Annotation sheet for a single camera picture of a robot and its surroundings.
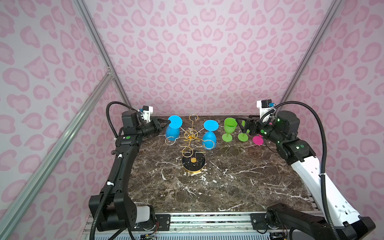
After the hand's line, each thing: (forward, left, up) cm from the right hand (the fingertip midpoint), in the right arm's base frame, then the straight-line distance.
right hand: (243, 116), depth 66 cm
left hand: (+3, +34, -5) cm, 34 cm away
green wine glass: (+17, -11, -39) cm, 44 cm away
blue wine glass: (0, +15, -18) cm, 23 cm away
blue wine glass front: (+4, +34, -16) cm, 38 cm away
